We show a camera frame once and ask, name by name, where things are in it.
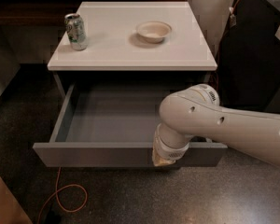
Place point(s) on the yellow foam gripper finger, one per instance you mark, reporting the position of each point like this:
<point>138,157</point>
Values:
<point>159,161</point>

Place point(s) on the white nightstand cabinet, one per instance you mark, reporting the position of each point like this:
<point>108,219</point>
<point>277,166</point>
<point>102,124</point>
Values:
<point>115,46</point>

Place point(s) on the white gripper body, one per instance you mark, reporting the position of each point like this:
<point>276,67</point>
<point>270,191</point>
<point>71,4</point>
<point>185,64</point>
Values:
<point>168,151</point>

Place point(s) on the silver green soda can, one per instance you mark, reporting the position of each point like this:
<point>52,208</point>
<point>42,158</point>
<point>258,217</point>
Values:
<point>75,31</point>

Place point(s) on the white paper bowl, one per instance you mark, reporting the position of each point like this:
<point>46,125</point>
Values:
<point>153,31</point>

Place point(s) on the brown cardboard box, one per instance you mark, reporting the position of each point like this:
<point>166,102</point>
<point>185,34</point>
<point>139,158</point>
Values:
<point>10,209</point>

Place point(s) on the grey top drawer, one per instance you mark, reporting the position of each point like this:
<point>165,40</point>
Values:
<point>107,124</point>

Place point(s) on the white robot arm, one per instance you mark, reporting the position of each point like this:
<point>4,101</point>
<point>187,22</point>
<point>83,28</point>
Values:
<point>195,111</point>

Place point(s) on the black cabinet on right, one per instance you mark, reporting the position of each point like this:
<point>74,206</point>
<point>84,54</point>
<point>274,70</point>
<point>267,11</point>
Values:
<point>249,57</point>

